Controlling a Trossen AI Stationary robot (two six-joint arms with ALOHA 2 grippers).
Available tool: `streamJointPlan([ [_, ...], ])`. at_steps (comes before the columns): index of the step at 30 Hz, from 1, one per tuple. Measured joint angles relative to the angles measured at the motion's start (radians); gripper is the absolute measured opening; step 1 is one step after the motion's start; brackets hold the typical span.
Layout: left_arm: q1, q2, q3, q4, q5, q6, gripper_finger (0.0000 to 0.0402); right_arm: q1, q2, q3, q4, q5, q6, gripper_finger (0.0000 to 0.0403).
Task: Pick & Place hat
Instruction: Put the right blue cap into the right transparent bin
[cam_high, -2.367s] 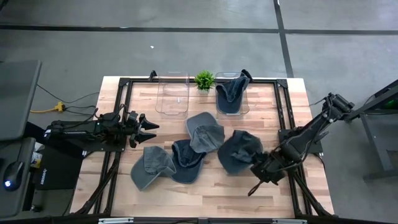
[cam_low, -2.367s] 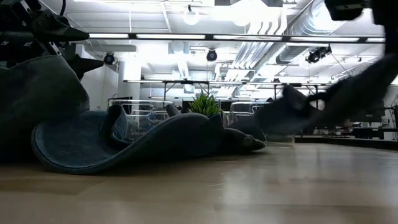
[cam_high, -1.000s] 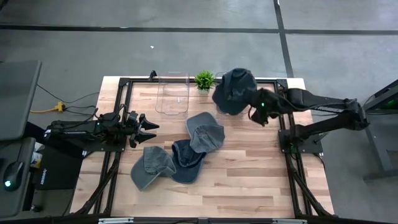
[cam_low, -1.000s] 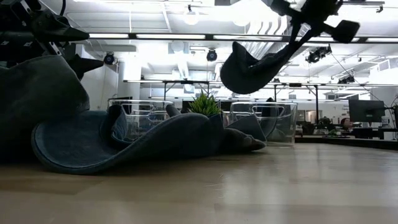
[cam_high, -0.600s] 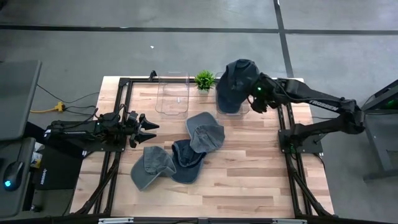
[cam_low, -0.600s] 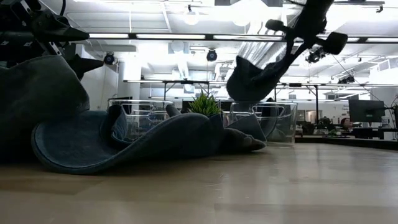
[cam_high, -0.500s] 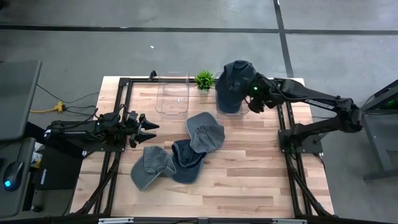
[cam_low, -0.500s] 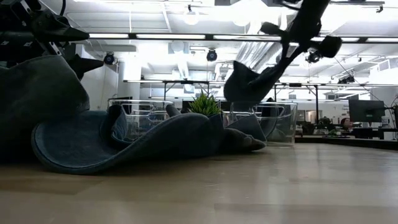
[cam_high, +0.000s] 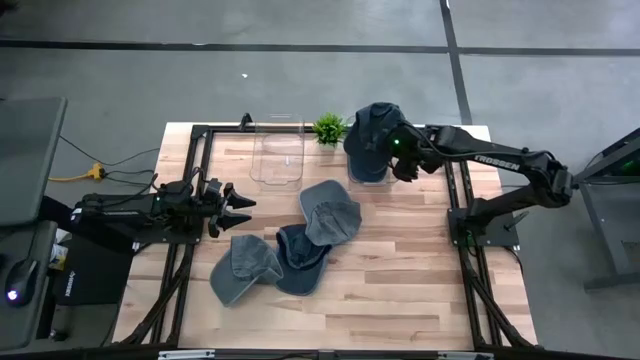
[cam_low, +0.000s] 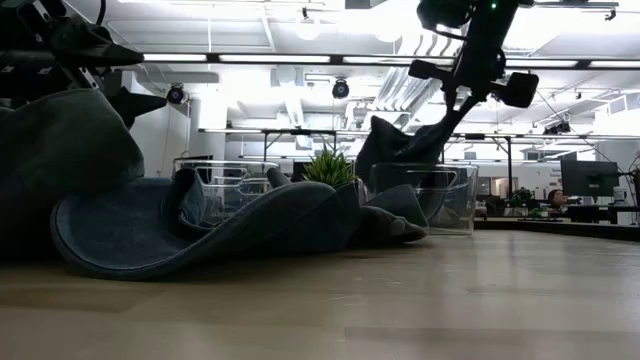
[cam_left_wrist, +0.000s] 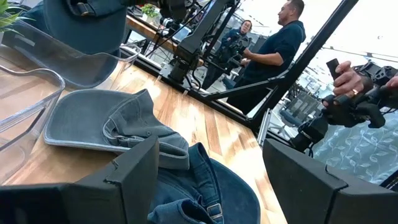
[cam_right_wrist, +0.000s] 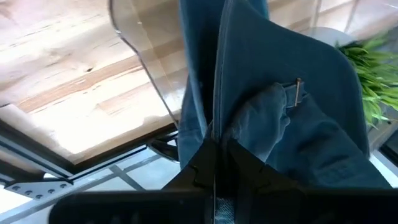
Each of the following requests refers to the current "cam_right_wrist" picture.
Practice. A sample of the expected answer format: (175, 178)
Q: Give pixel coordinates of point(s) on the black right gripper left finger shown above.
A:
(203, 168)

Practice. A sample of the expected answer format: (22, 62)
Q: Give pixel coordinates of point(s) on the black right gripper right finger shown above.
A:
(248, 171)

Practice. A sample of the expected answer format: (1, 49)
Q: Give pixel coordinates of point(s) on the blue denim cap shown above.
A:
(264, 62)

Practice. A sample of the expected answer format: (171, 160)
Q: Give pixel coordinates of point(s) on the clear plastic bin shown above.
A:
(149, 31)

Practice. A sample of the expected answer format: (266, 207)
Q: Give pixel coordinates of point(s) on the green potted plant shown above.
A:
(373, 74)

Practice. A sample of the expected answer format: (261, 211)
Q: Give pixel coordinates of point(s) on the black table edge rail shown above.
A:
(93, 155)

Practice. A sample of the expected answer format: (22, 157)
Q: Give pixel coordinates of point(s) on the silver metal bracket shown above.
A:
(37, 188)

